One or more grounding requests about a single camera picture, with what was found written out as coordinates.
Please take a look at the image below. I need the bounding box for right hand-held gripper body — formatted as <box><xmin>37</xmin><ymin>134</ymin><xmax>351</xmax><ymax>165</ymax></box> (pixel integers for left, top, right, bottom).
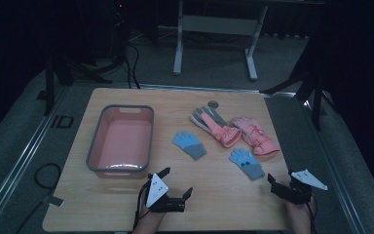
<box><xmin>279</xmin><ymin>169</ymin><xmax>329</xmax><ymax>206</ymax></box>

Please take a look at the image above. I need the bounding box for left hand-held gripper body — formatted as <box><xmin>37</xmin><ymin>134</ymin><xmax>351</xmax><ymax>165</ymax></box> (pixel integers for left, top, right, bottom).
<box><xmin>145</xmin><ymin>173</ymin><xmax>187</xmax><ymax>215</ymax></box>

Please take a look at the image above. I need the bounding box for pink basin with grey rim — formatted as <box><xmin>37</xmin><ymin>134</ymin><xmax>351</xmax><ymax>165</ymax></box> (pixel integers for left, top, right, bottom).
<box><xmin>86</xmin><ymin>103</ymin><xmax>155</xmax><ymax>180</ymax></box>

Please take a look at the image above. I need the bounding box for pink ski glove grey palm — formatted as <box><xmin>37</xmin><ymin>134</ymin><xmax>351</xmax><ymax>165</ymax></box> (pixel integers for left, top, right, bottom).
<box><xmin>190</xmin><ymin>105</ymin><xmax>243</xmax><ymax>149</ymax></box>

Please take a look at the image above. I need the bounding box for person's right hand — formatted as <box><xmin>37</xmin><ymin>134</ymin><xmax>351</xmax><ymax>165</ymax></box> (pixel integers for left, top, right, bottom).
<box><xmin>283</xmin><ymin>198</ymin><xmax>318</xmax><ymax>234</ymax></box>

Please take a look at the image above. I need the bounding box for person's left hand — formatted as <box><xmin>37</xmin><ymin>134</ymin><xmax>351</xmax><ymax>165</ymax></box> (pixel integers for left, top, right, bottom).
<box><xmin>131</xmin><ymin>208</ymin><xmax>168</xmax><ymax>234</ymax></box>

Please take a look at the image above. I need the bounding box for blue knit glove with dots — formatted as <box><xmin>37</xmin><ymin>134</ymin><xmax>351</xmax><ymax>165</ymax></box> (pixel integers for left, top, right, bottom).
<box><xmin>229</xmin><ymin>147</ymin><xmax>266</xmax><ymax>181</ymax></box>

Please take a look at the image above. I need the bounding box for plain blue knit glove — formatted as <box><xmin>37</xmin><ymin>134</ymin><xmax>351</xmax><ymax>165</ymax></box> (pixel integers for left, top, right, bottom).
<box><xmin>171</xmin><ymin>131</ymin><xmax>207</xmax><ymax>161</ymax></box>

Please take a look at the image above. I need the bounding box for black metal stand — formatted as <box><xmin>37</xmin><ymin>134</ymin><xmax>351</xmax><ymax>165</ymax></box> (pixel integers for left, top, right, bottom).
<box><xmin>35</xmin><ymin>55</ymin><xmax>113</xmax><ymax>117</ymax></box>
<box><xmin>260</xmin><ymin>64</ymin><xmax>327</xmax><ymax>131</ymax></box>

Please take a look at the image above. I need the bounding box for grey tape piece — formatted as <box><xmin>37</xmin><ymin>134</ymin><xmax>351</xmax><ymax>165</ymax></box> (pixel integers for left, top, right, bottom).
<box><xmin>42</xmin><ymin>195</ymin><xmax>65</xmax><ymax>208</ymax></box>

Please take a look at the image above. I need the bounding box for black equipment tower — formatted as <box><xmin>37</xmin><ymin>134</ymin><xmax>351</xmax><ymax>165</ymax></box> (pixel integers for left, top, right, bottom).
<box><xmin>110</xmin><ymin>0</ymin><xmax>131</xmax><ymax>60</ymax></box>

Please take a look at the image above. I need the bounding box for left hand-held gripper cable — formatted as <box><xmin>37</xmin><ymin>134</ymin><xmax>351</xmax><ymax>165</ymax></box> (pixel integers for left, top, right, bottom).
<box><xmin>132</xmin><ymin>181</ymin><xmax>152</xmax><ymax>230</ymax></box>

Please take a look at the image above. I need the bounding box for hand-held gripper cable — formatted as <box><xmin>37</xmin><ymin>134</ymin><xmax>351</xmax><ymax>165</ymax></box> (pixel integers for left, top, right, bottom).
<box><xmin>132</xmin><ymin>181</ymin><xmax>152</xmax><ymax>230</ymax></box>
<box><xmin>306</xmin><ymin>194</ymin><xmax>319</xmax><ymax>234</ymax></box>

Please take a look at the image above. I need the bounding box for right hand-held gripper cable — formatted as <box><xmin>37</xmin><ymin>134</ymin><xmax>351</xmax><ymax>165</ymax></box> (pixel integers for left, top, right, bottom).
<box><xmin>306</xmin><ymin>194</ymin><xmax>319</xmax><ymax>234</ymax></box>

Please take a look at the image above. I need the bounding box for metal floor rail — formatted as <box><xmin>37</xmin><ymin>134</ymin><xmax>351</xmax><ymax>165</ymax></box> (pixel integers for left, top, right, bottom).
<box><xmin>138</xmin><ymin>83</ymin><xmax>297</xmax><ymax>98</ymax></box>
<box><xmin>303</xmin><ymin>98</ymin><xmax>369</xmax><ymax>234</ymax></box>
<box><xmin>0</xmin><ymin>86</ymin><xmax>71</xmax><ymax>234</ymax></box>

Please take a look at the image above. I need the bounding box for pink ski glove with straps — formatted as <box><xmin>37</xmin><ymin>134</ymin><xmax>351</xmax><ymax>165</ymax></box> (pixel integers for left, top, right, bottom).
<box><xmin>230</xmin><ymin>116</ymin><xmax>281</xmax><ymax>158</ymax></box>

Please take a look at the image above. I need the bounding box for looped black floor cable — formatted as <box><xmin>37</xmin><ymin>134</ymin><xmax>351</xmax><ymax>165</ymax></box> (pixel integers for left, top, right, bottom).
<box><xmin>14</xmin><ymin>162</ymin><xmax>62</xmax><ymax>234</ymax></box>

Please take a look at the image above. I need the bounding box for white desk frame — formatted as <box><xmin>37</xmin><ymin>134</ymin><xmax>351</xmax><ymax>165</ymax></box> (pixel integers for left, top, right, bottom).
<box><xmin>172</xmin><ymin>0</ymin><xmax>325</xmax><ymax>82</ymax></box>

